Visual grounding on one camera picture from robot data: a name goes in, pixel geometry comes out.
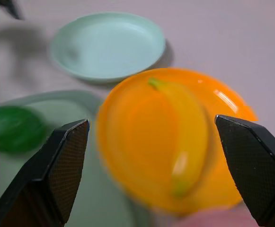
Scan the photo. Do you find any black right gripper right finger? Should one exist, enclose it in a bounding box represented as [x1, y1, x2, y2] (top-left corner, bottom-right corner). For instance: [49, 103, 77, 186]
[214, 114, 275, 227]

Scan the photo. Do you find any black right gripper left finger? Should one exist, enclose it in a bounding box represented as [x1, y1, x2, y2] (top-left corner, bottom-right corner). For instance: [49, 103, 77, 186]
[0, 119, 90, 227]

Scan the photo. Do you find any yellow banana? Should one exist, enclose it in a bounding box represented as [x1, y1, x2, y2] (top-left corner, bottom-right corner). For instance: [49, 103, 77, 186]
[148, 77, 209, 197]

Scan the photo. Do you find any pale green plate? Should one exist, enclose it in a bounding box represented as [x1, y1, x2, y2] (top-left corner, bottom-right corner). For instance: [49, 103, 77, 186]
[0, 90, 152, 227]

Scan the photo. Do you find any pink plate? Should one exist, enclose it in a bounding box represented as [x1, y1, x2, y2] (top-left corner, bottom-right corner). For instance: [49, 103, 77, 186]
[168, 208, 258, 227]

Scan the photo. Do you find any orange plate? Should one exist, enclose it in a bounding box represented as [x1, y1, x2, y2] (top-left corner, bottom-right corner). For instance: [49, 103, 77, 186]
[96, 68, 258, 216]

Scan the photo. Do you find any light blue plate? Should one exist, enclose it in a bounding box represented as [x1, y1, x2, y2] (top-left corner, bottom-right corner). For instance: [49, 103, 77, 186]
[51, 11, 166, 83]

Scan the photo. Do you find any dark green vegetable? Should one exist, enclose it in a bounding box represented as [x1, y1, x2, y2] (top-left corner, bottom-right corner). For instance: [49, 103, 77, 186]
[0, 106, 44, 152]

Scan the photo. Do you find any black left gripper of robot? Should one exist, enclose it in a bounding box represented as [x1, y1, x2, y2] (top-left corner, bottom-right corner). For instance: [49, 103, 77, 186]
[0, 0, 24, 21]

